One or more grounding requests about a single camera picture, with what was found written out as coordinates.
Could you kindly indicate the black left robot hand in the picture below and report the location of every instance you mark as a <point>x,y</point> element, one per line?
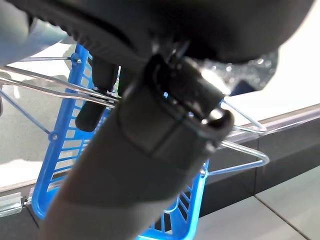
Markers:
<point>200,25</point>

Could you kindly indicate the blue plastic shopping basket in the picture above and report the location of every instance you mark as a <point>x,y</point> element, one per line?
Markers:
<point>40,202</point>

